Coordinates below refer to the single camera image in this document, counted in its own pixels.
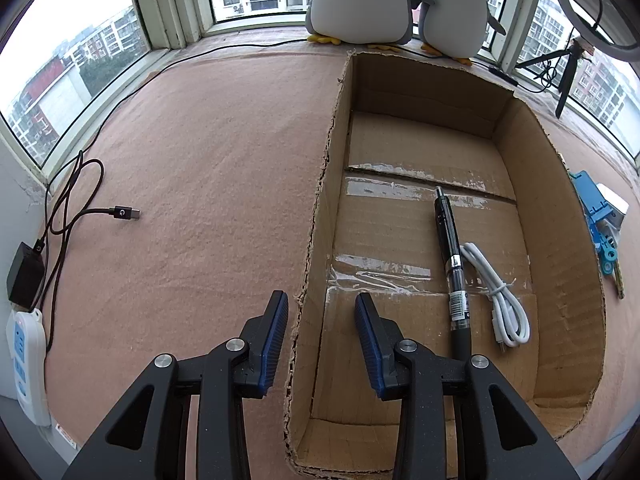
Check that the light blue plastic clip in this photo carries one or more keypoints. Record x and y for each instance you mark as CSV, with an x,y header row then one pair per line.
x,y
607,260

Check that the black pen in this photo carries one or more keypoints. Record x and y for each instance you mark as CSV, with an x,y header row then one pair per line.
x,y
447,240

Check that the blue plastic holder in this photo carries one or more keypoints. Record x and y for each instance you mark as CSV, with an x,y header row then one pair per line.
x,y
585,195

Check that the pink felt mat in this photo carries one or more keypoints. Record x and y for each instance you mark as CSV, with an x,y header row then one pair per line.
x,y
200,185

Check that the large penguin plush toy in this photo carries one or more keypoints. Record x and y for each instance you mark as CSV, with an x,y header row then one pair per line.
x,y
360,0

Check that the small penguin plush toy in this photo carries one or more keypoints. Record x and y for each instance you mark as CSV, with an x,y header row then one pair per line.
x,y
452,15

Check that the black power adapter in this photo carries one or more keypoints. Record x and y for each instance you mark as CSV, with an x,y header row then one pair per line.
x,y
24,275

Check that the cardboard box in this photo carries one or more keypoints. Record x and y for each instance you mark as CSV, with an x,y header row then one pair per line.
x,y
400,240

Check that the white power strip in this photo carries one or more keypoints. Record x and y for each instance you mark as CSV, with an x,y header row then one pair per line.
x,y
27,370

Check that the black mini tripod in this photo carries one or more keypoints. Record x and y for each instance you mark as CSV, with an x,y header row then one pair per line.
x,y
567,85

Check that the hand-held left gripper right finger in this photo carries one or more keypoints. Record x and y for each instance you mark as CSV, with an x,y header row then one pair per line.
x,y
367,340

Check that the grey tin box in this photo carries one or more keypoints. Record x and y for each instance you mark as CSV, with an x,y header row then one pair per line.
x,y
612,202

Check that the small wooden piece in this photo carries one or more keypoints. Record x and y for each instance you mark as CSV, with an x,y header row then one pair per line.
x,y
619,282

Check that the white window frame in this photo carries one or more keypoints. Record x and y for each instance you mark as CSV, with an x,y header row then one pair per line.
x,y
170,10

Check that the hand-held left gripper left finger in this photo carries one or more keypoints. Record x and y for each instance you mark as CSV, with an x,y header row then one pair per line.
x,y
275,340

